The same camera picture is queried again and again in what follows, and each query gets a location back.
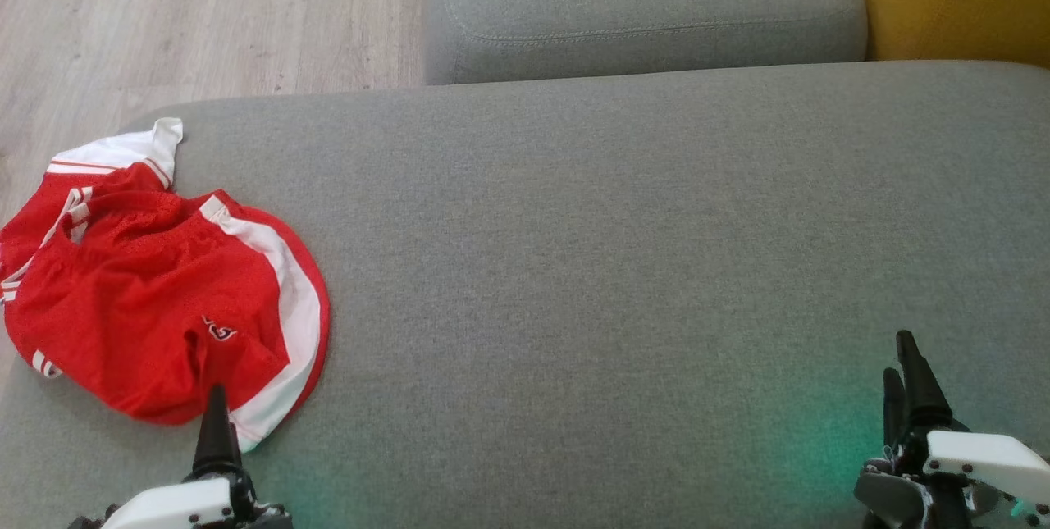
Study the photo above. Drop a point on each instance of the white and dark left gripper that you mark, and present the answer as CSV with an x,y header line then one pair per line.
x,y
180,508

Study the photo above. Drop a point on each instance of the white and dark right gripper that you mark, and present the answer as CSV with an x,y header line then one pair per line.
x,y
984,463

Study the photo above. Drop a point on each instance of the red and white shirt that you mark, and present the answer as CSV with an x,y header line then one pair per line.
x,y
148,291

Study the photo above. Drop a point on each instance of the large grey sofa seat cushion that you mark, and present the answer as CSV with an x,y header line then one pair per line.
x,y
615,266

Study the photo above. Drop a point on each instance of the small grey sofa cushion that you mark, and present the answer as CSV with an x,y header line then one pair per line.
x,y
640,4

